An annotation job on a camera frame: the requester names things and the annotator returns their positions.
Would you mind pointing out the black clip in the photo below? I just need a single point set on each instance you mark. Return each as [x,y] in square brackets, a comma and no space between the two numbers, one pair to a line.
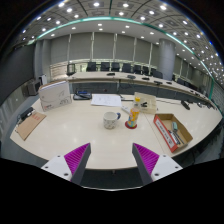
[144,104]

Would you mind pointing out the white paper sheets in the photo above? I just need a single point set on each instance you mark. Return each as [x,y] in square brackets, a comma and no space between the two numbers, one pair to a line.
[106,100]

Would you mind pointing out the long curved conference desk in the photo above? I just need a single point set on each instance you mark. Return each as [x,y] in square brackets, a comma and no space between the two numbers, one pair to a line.
[100,76]

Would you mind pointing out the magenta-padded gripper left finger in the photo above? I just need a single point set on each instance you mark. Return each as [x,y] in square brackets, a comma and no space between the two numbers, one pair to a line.
[78,159]

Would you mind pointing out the small teal item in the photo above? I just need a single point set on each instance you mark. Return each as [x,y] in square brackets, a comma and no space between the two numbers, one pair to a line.
[174,126]

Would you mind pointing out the group of ceiling lights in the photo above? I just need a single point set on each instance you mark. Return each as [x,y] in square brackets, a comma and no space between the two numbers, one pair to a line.
[96,4]

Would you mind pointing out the white remote control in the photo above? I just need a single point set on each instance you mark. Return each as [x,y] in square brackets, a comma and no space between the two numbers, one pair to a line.
[125,109]

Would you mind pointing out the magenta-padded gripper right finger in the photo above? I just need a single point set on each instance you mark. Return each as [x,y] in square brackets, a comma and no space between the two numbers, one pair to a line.
[146,159]

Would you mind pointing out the small black device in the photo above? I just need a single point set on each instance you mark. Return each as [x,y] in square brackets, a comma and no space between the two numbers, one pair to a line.
[26,113]

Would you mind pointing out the white desk organizer box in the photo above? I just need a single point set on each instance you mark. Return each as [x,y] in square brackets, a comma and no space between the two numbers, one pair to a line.
[150,100]

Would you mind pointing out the open cardboard box, red side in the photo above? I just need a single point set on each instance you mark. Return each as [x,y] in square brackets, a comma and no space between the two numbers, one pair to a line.
[165,133]

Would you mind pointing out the grey cabinet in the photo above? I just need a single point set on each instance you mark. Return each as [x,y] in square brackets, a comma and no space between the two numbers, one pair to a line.
[33,87]

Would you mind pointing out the row of black office chairs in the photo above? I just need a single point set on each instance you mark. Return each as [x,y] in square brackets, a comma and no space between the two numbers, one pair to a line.
[115,66]

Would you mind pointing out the white printed cardboard box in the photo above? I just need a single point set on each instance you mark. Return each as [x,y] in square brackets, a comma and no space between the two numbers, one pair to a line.
[55,96]

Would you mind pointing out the brown flat envelope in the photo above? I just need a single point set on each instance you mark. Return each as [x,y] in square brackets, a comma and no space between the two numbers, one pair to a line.
[30,125]

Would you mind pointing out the yellow-capped clear drink bottle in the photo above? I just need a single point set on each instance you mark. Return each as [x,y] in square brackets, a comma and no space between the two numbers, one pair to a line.
[133,116]

